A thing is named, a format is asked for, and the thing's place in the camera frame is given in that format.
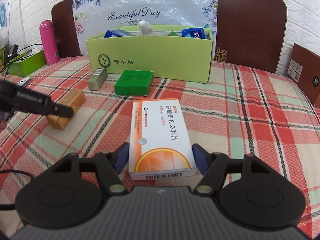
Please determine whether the small gold box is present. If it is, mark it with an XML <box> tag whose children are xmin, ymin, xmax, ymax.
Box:
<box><xmin>47</xmin><ymin>88</ymin><xmax>86</xmax><ymax>130</ymax></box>

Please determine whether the olive grey small box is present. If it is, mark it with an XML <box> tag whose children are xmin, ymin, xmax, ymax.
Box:
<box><xmin>87</xmin><ymin>68</ymin><xmax>108</xmax><ymax>91</ymax></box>

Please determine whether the white orange medicine box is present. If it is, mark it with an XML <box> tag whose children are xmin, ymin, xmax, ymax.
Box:
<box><xmin>128</xmin><ymin>99</ymin><xmax>197</xmax><ymax>180</ymax></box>

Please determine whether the blue box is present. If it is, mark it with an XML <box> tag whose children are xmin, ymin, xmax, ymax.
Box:
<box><xmin>104</xmin><ymin>29</ymin><xmax>134</xmax><ymax>38</ymax></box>

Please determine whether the blue cube tin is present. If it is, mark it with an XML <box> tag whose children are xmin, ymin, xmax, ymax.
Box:
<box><xmin>181</xmin><ymin>28</ymin><xmax>206</xmax><ymax>39</ymax></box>

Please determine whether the person left hand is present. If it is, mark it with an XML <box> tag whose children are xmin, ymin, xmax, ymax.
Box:
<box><xmin>0</xmin><ymin>120</ymin><xmax>7</xmax><ymax>131</ymax></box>

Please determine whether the white remote control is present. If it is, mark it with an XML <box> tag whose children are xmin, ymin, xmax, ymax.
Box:
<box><xmin>16</xmin><ymin>77</ymin><xmax>31</xmax><ymax>87</ymax></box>

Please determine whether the green tissue box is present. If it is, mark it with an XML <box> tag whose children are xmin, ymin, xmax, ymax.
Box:
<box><xmin>8</xmin><ymin>51</ymin><xmax>47</xmax><ymax>77</ymax></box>

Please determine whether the black charger device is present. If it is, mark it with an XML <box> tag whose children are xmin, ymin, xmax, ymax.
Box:
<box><xmin>7</xmin><ymin>44</ymin><xmax>19</xmax><ymax>60</ymax></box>

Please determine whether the pink thermos bottle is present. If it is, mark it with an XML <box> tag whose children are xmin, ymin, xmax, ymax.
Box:
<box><xmin>39</xmin><ymin>20</ymin><xmax>60</xmax><ymax>66</ymax></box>

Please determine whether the white tube in organizer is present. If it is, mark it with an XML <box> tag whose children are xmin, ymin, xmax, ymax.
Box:
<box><xmin>138</xmin><ymin>20</ymin><xmax>156</xmax><ymax>36</ymax></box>

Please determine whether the light green organizer box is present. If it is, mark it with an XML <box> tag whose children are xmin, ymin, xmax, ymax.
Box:
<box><xmin>86</xmin><ymin>25</ymin><xmax>214</xmax><ymax>83</ymax></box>

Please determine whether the brown cardboard box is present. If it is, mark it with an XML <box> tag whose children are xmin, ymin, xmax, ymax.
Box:
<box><xmin>287</xmin><ymin>43</ymin><xmax>320</xmax><ymax>107</ymax></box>

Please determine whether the floral plastic bag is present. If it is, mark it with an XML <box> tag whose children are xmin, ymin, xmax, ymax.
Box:
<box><xmin>72</xmin><ymin>0</ymin><xmax>218</xmax><ymax>56</ymax></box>

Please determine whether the brown wooden headboard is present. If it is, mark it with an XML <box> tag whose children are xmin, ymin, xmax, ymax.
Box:
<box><xmin>52</xmin><ymin>0</ymin><xmax>287</xmax><ymax>72</ymax></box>

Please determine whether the black cable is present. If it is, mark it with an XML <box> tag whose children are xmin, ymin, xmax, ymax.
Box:
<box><xmin>0</xmin><ymin>43</ymin><xmax>43</xmax><ymax>75</ymax></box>

